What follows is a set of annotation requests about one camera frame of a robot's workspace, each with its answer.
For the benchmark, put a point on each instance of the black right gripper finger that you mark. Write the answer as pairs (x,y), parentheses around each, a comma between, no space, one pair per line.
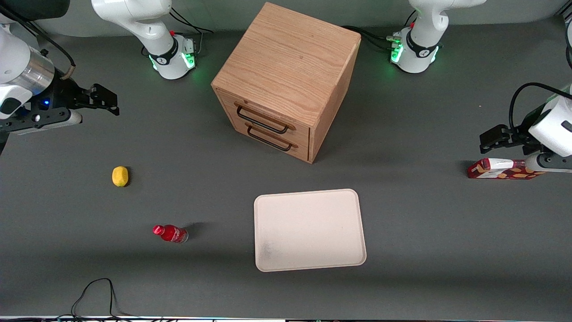
(109,108)
(103,91)

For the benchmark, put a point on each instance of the beige plastic tray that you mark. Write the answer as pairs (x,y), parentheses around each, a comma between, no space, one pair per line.
(308,230)

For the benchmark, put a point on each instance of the wooden drawer cabinet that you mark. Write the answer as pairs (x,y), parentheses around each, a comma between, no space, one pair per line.
(290,71)

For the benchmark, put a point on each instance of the yellow lemon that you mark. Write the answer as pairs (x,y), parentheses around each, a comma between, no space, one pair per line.
(119,176)

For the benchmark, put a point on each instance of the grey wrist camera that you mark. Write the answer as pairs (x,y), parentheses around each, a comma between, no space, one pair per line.
(44,120)
(549,162)

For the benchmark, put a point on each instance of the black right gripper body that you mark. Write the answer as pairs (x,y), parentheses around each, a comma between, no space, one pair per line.
(64,95)

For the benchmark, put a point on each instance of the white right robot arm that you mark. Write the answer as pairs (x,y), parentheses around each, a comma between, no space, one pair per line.
(147,31)

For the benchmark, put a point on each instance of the red snack box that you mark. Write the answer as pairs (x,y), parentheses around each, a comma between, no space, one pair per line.
(496,170)

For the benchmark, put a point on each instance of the red coke bottle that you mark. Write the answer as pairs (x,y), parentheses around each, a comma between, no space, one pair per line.
(172,234)

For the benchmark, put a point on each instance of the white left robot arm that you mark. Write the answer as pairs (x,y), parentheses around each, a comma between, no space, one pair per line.
(422,42)

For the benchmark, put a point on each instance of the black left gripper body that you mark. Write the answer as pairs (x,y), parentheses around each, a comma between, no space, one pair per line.
(523,134)

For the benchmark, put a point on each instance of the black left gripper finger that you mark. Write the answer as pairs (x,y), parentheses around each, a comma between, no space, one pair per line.
(494,133)
(496,146)

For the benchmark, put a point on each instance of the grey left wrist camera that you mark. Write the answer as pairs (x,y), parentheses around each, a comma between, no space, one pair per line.
(549,162)

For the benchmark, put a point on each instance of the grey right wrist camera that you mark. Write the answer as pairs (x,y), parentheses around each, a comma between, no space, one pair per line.
(44,120)

